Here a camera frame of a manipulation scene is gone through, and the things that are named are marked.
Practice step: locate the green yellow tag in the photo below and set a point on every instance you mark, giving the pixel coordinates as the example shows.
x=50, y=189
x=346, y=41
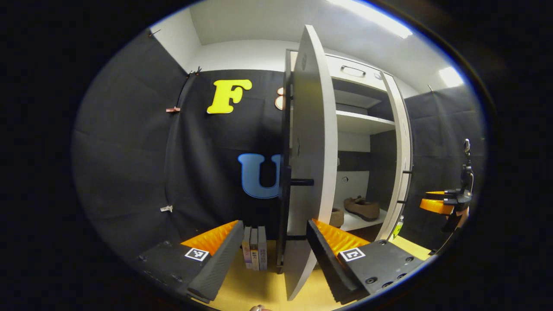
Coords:
x=398, y=228

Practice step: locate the red cloth clip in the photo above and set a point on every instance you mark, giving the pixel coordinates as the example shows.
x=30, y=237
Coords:
x=173, y=109

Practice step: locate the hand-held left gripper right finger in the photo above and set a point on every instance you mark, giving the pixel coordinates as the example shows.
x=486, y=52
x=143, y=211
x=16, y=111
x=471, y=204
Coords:
x=326, y=259

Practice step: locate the black cloth clip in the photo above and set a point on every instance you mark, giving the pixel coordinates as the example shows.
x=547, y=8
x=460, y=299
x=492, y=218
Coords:
x=195, y=71

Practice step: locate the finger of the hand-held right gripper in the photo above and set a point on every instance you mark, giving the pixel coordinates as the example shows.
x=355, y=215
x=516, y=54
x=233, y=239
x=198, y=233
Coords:
x=434, y=206
x=436, y=193

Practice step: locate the small ceiling light panel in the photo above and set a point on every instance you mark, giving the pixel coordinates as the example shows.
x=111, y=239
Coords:
x=450, y=77

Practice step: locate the white cloth clip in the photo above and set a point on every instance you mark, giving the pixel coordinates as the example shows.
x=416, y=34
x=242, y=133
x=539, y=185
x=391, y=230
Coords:
x=166, y=208

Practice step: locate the white cabinet drawer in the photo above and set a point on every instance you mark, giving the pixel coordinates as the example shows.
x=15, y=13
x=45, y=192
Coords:
x=358, y=80

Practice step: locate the brown book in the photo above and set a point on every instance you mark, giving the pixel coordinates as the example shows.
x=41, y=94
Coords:
x=255, y=252

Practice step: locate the white cabinet door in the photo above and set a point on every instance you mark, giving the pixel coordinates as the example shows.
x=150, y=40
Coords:
x=313, y=129
x=399, y=142

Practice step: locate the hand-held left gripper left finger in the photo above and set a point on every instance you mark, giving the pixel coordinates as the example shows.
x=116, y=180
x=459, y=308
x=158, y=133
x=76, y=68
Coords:
x=224, y=259

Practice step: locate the grey book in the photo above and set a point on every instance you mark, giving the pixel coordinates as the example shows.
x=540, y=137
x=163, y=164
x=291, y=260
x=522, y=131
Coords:
x=262, y=250

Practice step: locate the white shoe cabinet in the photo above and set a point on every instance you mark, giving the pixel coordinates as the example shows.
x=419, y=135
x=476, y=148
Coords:
x=358, y=123

